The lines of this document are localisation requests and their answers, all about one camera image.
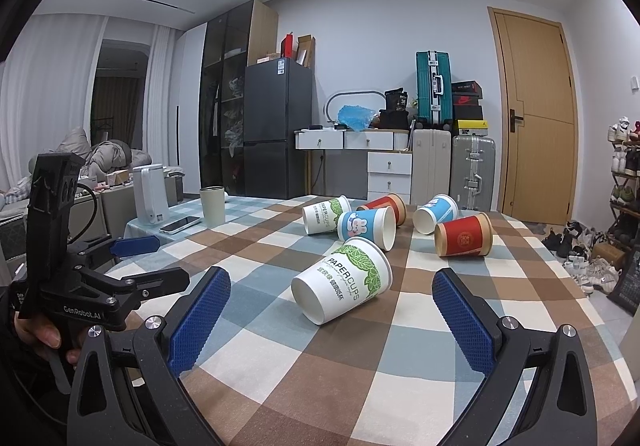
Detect blue bunny paper cup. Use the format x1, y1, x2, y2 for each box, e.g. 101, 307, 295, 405
337, 206, 396, 252

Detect silver suitcase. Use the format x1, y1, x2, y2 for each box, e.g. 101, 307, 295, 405
449, 135, 496, 211

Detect teal suitcase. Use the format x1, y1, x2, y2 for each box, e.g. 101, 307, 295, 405
416, 50, 454, 126

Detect person's left hand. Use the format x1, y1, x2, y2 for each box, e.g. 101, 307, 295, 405
14, 313, 62, 357

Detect white suitcase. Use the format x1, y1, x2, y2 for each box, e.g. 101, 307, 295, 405
410, 130, 451, 206

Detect smartphone on table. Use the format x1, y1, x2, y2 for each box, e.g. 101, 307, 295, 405
160, 215, 201, 235

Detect cream tumbler mug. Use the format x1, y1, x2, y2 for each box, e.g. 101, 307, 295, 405
200, 186, 226, 228

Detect white drawer desk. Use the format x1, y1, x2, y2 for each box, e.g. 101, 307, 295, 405
294, 128, 412, 203

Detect stacked shoe boxes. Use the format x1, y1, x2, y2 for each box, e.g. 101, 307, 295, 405
451, 81, 485, 135

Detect white green PAPERCUPS cup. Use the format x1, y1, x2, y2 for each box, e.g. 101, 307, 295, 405
291, 237, 393, 326

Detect light blue checkered tablecloth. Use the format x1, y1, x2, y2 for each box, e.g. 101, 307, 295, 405
124, 195, 319, 244

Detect black bag on desk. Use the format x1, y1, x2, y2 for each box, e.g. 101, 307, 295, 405
378, 88, 410, 131

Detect shoe rack with shoes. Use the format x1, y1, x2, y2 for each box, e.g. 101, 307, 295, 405
606, 117, 640, 251

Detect red paper cup far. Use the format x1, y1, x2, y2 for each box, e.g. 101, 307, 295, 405
357, 194, 407, 227

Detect blue white paper cup far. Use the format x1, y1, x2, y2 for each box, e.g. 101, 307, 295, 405
413, 194, 459, 235

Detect black refrigerator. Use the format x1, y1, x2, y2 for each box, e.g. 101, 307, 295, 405
243, 58, 314, 199

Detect white green paper cup far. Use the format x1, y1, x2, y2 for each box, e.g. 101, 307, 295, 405
302, 196, 352, 235

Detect white water dispenser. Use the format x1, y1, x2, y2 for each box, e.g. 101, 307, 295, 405
132, 164, 169, 225

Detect blue plastic bag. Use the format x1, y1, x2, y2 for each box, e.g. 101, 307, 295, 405
337, 105, 378, 132

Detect dark glass cabinet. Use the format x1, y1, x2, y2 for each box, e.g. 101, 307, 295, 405
198, 0, 279, 196

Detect oval mirror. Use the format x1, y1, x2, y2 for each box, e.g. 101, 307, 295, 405
323, 88, 386, 125

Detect wooden door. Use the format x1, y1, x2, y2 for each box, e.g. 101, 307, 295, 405
488, 7, 578, 225

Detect red gold paper cup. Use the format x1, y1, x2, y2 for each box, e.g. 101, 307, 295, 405
434, 212, 494, 258

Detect white curtain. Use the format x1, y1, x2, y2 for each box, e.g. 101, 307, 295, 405
0, 14, 107, 189

